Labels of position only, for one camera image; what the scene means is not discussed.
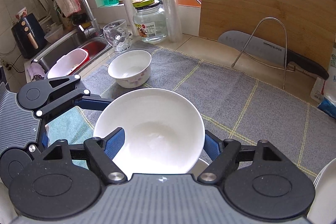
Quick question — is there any white floral bowl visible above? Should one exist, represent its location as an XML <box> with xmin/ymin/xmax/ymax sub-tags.
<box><xmin>108</xmin><ymin>50</ymin><xmax>152</xmax><ymax>89</ymax></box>

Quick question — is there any grey kitchen knife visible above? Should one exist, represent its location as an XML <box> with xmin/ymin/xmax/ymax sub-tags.
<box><xmin>218</xmin><ymin>30</ymin><xmax>329</xmax><ymax>80</ymax></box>

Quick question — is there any white bottom stacked bowl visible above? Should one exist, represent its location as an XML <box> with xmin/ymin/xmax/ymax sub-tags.
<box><xmin>188</xmin><ymin>158</ymin><xmax>209</xmax><ymax>178</ymax></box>

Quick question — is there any teal cloth mat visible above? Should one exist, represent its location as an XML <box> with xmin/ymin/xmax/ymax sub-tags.
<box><xmin>45</xmin><ymin>105</ymin><xmax>95</xmax><ymax>169</ymax></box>

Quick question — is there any purple rag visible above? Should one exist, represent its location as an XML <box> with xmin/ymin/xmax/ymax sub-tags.
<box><xmin>27</xmin><ymin>63</ymin><xmax>47</xmax><ymax>81</ymax></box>

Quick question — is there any red white basin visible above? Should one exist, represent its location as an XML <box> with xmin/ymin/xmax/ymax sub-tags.
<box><xmin>47</xmin><ymin>40</ymin><xmax>107</xmax><ymax>79</ymax></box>

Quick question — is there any grey checked cloth mat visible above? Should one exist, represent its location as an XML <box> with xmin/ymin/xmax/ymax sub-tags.
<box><xmin>79</xmin><ymin>40</ymin><xmax>336</xmax><ymax>183</ymax></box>

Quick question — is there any steel sink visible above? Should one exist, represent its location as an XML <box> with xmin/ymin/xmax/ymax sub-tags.
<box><xmin>31</xmin><ymin>29</ymin><xmax>112</xmax><ymax>73</ymax></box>

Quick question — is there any steel faucet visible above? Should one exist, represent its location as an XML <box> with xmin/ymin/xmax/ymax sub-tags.
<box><xmin>81</xmin><ymin>0</ymin><xmax>102</xmax><ymax>39</ymax></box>

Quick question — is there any clear glass cup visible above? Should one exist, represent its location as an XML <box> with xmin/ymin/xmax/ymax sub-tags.
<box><xmin>103</xmin><ymin>19</ymin><xmax>131</xmax><ymax>53</ymax></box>

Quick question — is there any black air fryer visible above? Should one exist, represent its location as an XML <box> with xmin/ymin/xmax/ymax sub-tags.
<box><xmin>11</xmin><ymin>13</ymin><xmax>47</xmax><ymax>59</ymax></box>

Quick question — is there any clear plastic container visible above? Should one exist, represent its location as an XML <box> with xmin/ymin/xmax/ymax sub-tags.
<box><xmin>45</xmin><ymin>23</ymin><xmax>63</xmax><ymax>44</ymax></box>

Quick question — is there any glass jar yellow lid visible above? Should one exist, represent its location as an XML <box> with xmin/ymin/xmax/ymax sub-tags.
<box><xmin>132</xmin><ymin>0</ymin><xmax>168</xmax><ymax>44</ymax></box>

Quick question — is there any pink dish towel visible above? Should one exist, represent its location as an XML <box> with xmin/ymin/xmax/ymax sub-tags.
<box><xmin>55</xmin><ymin>0</ymin><xmax>81</xmax><ymax>18</ymax></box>

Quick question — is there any white plate stack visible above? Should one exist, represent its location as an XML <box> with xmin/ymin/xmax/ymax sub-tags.
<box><xmin>307</xmin><ymin>159</ymin><xmax>336</xmax><ymax>224</ymax></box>

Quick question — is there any blue white salt bag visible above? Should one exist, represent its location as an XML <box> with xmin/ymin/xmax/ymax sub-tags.
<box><xmin>310</xmin><ymin>48</ymin><xmax>336</xmax><ymax>119</ymax></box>

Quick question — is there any short plastic bag roll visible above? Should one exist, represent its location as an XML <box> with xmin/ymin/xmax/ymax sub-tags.
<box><xmin>115</xmin><ymin>0</ymin><xmax>140</xmax><ymax>37</ymax></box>

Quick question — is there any bamboo cutting board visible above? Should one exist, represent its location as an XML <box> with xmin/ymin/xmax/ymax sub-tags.
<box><xmin>199</xmin><ymin>0</ymin><xmax>335</xmax><ymax>68</ymax></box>

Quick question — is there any metal wire rack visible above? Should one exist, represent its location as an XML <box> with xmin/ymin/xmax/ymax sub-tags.
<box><xmin>231</xmin><ymin>16</ymin><xmax>288</xmax><ymax>89</ymax></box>

